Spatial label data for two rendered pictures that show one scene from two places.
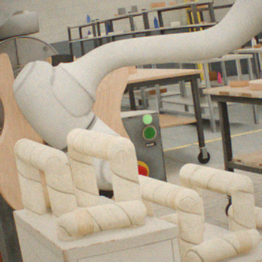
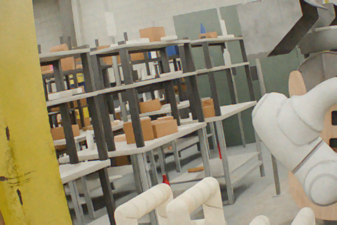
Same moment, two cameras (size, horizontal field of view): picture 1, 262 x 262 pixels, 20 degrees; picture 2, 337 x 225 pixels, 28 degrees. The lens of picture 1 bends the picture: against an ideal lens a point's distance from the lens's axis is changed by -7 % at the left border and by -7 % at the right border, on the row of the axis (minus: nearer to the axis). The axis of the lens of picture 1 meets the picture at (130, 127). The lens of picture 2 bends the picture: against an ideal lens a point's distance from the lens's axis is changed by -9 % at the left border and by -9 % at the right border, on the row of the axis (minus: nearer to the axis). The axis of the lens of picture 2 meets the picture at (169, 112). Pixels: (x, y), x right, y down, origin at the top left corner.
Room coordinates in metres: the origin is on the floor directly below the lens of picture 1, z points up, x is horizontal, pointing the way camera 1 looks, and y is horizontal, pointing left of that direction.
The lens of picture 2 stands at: (0.18, -0.65, 1.39)
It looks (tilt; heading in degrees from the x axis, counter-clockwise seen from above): 3 degrees down; 40
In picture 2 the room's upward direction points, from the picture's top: 11 degrees counter-clockwise
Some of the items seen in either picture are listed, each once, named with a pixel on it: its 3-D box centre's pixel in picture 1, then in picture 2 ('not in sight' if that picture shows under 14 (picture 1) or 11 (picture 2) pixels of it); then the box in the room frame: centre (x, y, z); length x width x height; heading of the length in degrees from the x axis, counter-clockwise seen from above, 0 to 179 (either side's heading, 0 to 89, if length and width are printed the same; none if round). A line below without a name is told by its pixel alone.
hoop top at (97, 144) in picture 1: (97, 144); (194, 197); (1.02, 0.04, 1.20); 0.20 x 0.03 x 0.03; 20
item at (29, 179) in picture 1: (30, 182); (167, 218); (1.07, 0.15, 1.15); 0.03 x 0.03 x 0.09
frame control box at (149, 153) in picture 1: (112, 163); not in sight; (2.14, 0.06, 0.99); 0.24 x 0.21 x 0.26; 18
